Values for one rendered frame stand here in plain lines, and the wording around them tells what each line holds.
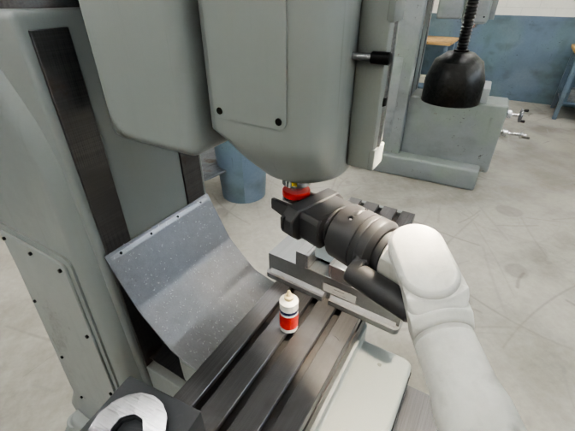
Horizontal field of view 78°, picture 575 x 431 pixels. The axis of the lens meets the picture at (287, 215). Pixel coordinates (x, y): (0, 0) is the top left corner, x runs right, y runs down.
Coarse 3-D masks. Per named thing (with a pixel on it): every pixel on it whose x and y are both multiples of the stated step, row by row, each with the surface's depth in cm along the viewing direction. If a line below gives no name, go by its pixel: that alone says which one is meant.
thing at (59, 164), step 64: (0, 0) 55; (64, 0) 59; (0, 64) 58; (64, 64) 57; (0, 128) 64; (64, 128) 60; (0, 192) 79; (64, 192) 66; (128, 192) 76; (192, 192) 92; (64, 256) 76; (64, 320) 93; (128, 320) 86
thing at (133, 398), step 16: (128, 384) 47; (144, 384) 47; (112, 400) 46; (128, 400) 44; (144, 400) 44; (160, 400) 46; (176, 400) 46; (96, 416) 44; (112, 416) 42; (128, 416) 43; (144, 416) 42; (160, 416) 42; (176, 416) 44; (192, 416) 44
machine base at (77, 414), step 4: (76, 412) 135; (80, 412) 135; (72, 416) 133; (76, 416) 133; (80, 416) 133; (84, 416) 133; (68, 420) 134; (72, 420) 132; (76, 420) 132; (80, 420) 132; (84, 420) 132; (88, 420) 132; (68, 424) 133; (72, 424) 132; (76, 424) 131; (80, 424) 131; (84, 424) 131; (68, 428) 134; (72, 428) 132; (76, 428) 131; (80, 428) 130
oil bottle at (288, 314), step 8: (288, 296) 73; (296, 296) 75; (280, 304) 74; (288, 304) 73; (296, 304) 73; (280, 312) 75; (288, 312) 73; (296, 312) 74; (280, 320) 76; (288, 320) 75; (296, 320) 76; (288, 328) 76; (296, 328) 77
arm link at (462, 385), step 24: (432, 336) 37; (456, 336) 36; (432, 360) 36; (456, 360) 34; (480, 360) 34; (432, 384) 35; (456, 384) 33; (480, 384) 32; (432, 408) 34; (456, 408) 32; (480, 408) 31; (504, 408) 31
